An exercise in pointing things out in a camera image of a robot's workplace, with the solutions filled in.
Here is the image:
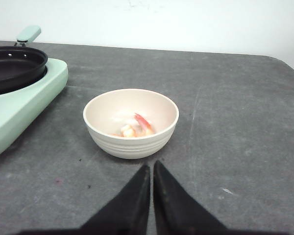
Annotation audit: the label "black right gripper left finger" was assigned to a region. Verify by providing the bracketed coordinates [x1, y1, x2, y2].
[80, 165, 150, 235]

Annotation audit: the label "cream ribbed bowl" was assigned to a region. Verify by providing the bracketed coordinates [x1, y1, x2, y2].
[83, 89, 179, 159]

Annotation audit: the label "pink shrimp pieces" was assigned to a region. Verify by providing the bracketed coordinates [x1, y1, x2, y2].
[111, 113, 155, 138]

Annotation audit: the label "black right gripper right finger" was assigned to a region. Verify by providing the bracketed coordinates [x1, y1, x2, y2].
[153, 161, 229, 235]

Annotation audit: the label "black frying pan green handle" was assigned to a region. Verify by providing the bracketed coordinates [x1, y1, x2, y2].
[0, 25, 48, 94]

